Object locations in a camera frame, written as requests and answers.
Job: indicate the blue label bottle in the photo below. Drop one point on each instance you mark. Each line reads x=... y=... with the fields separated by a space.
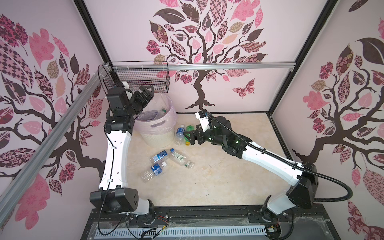
x=154 y=171
x=180 y=138
x=158 y=158

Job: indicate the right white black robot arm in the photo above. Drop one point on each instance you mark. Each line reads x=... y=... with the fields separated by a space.
x=302 y=179

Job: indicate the pink plastic bin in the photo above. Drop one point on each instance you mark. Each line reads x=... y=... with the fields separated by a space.
x=158 y=133

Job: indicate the black wire basket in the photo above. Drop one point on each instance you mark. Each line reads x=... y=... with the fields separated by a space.
x=139 y=73

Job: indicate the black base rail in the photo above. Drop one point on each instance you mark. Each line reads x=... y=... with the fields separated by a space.
x=294 y=224

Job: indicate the aluminium rail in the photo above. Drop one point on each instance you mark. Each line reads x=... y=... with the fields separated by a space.
x=226 y=66
x=23 y=179

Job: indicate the light green bottle yellow cap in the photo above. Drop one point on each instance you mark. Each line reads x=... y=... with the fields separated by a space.
x=188 y=129

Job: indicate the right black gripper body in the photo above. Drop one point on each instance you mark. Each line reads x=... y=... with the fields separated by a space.
x=208 y=136

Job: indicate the white slotted cable duct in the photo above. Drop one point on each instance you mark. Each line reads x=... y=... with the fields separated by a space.
x=183 y=232

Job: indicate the clear square bottle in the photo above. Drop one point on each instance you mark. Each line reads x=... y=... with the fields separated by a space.
x=181 y=159

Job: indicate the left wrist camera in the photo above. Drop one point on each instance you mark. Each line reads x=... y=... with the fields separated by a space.
x=123 y=84

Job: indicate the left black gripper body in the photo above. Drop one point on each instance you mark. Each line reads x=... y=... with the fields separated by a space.
x=138 y=101

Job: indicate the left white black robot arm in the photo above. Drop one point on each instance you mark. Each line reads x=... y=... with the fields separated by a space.
x=114 y=195

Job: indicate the long clear crushed bottle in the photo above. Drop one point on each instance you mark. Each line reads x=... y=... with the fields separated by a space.
x=155 y=115

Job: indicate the aluminium rail left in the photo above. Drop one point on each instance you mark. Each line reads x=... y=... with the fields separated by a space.
x=23 y=179

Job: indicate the aluminium rail back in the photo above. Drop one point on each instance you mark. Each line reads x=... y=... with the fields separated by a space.
x=226 y=66

